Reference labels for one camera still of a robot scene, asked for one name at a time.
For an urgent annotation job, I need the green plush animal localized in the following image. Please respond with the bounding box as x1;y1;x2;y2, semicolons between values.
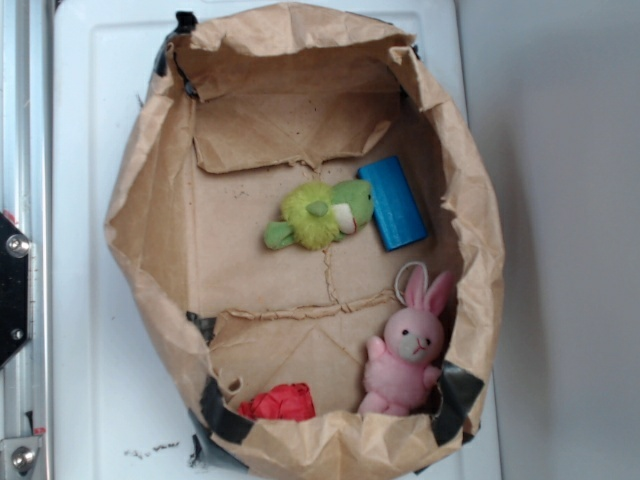
263;179;374;251

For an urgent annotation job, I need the aluminium frame rail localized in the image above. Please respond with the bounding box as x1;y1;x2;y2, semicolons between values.
1;1;52;479

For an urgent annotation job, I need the pink plush bunny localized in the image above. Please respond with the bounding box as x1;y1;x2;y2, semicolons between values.
358;262;455;416

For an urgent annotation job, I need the silver corner bracket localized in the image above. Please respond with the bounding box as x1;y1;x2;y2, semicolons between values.
1;436;42;480

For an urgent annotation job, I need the black corner bracket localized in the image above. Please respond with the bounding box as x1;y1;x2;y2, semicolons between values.
0;212;32;368

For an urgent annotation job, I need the brown paper bag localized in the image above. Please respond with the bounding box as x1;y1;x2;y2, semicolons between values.
105;3;505;479

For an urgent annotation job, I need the blue wooden block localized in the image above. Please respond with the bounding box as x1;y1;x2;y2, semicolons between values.
357;156;428;251

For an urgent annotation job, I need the red crumpled paper ball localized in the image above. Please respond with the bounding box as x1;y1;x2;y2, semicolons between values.
238;383;316;422

